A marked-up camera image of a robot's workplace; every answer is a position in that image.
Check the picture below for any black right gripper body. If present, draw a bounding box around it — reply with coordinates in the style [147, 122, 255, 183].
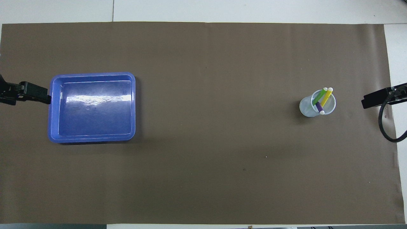
[386, 82, 407, 105]

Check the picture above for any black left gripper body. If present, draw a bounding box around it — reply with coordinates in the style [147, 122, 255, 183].
[0, 74, 28, 106]

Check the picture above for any yellow pen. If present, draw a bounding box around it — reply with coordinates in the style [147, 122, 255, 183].
[320, 87, 334, 108]

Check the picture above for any green pen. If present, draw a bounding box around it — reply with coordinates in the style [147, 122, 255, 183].
[312, 87, 328, 106]

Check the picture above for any blue plastic tray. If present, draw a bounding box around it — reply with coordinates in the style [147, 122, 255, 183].
[48, 72, 136, 143]

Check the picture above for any light blue mesh pen cup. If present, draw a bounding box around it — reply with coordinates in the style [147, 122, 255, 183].
[299, 89, 336, 118]

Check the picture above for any brown table mat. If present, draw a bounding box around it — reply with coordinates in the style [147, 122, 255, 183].
[0, 21, 406, 225]

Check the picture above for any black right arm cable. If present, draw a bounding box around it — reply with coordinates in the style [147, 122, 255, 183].
[378, 84, 407, 143]

